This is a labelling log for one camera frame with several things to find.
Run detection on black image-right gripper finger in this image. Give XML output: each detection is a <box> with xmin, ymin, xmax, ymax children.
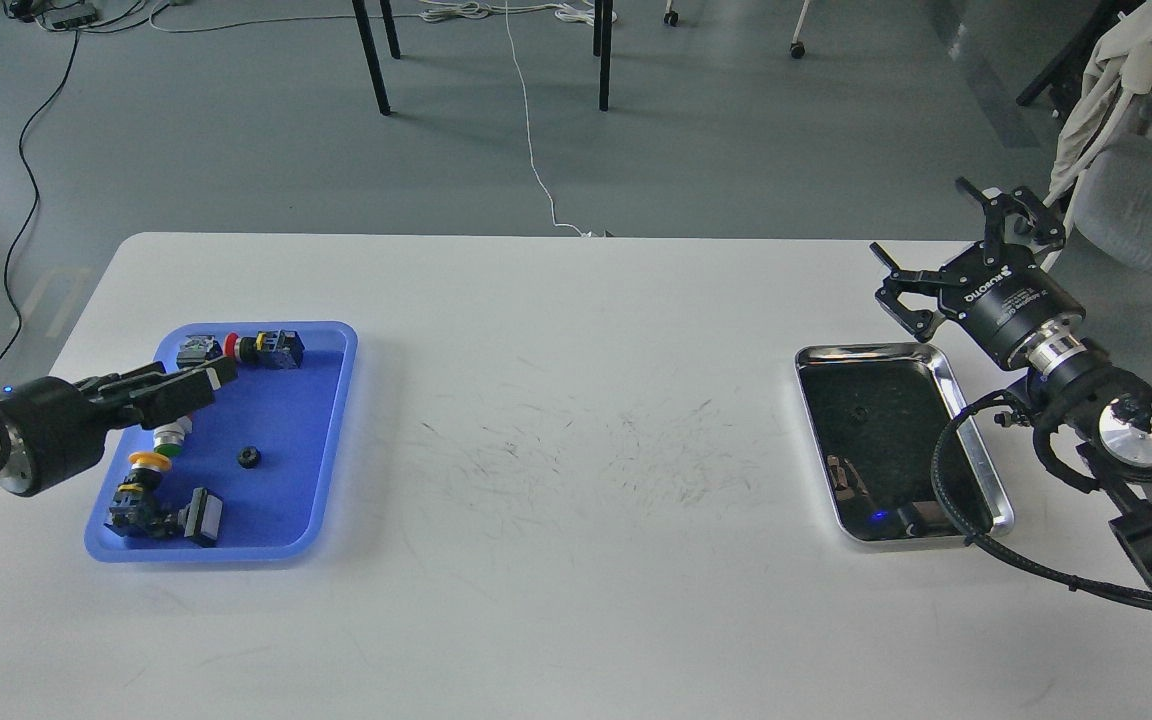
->
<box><xmin>954</xmin><ymin>177</ymin><xmax>1068</xmax><ymax>270</ymax></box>
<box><xmin>870</xmin><ymin>241</ymin><xmax>957</xmax><ymax>344</ymax></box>

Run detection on silver metal tray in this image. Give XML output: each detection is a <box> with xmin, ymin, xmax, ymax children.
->
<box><xmin>794</xmin><ymin>342</ymin><xmax>1015</xmax><ymax>552</ymax></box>

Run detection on white floor cable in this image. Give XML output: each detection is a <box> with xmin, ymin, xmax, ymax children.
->
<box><xmin>416</xmin><ymin>0</ymin><xmax>617</xmax><ymax>238</ymax></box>

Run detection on green push button switch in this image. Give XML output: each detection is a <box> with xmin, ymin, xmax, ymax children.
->
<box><xmin>152</xmin><ymin>416</ymin><xmax>194</xmax><ymax>457</ymax></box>

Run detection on yellow push button switch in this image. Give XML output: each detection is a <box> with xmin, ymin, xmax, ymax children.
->
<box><xmin>104</xmin><ymin>450</ymin><xmax>179</xmax><ymax>539</ymax></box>

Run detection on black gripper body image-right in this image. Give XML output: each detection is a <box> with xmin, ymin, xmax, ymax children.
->
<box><xmin>938</xmin><ymin>243</ymin><xmax>1085</xmax><ymax>370</ymax></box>

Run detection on black table leg right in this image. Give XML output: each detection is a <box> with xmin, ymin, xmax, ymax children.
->
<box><xmin>591</xmin><ymin>0</ymin><xmax>614</xmax><ymax>111</ymax></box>

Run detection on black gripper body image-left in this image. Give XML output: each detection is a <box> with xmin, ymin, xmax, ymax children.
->
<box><xmin>0</xmin><ymin>377</ymin><xmax>108</xmax><ymax>497</ymax></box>

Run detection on black table leg left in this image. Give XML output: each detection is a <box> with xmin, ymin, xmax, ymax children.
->
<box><xmin>351</xmin><ymin>0</ymin><xmax>402</xmax><ymax>118</ymax></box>

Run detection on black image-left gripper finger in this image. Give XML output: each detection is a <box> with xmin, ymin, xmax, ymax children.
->
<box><xmin>76</xmin><ymin>363</ymin><xmax>172</xmax><ymax>401</ymax></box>
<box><xmin>96</xmin><ymin>357</ymin><xmax>238</xmax><ymax>430</ymax></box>

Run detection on black table leg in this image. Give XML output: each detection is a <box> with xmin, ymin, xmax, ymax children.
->
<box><xmin>591</xmin><ymin>0</ymin><xmax>614</xmax><ymax>111</ymax></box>
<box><xmin>351</xmin><ymin>0</ymin><xmax>402</xmax><ymax>118</ymax></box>

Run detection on blue plastic tray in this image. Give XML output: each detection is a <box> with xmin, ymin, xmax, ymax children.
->
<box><xmin>84</xmin><ymin>323</ymin><xmax>358</xmax><ymax>562</ymax></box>

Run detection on black power strip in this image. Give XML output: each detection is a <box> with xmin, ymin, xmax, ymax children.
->
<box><xmin>35</xmin><ymin>1</ymin><xmax>100</xmax><ymax>32</ymax></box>

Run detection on white square button switch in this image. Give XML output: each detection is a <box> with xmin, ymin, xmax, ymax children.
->
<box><xmin>175</xmin><ymin>487</ymin><xmax>223</xmax><ymax>548</ymax></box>

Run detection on red push button switch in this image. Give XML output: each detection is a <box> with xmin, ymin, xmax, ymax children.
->
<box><xmin>220</xmin><ymin>331</ymin><xmax>305</xmax><ymax>370</ymax></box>

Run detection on black floor cable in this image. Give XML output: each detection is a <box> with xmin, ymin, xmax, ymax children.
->
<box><xmin>0</xmin><ymin>0</ymin><xmax>177</xmax><ymax>371</ymax></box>

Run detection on beige cloth on chair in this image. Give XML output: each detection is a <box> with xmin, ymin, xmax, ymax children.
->
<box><xmin>1036</xmin><ymin>0</ymin><xmax>1152</xmax><ymax>262</ymax></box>

